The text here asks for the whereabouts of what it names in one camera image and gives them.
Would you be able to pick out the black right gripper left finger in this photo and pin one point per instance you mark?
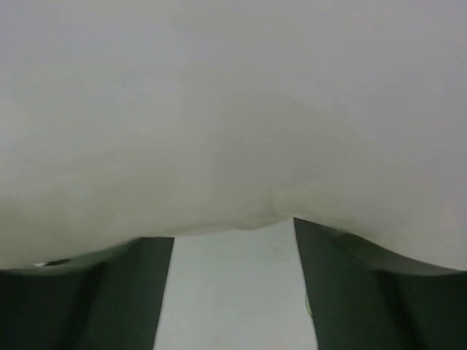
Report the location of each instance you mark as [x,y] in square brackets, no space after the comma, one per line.
[105,300]

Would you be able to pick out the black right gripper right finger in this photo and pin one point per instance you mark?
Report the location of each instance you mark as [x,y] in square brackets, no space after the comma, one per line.
[362,296]

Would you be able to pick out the translucent pale green plastic bag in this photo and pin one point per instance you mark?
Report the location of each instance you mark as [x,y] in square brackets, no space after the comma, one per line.
[129,119]

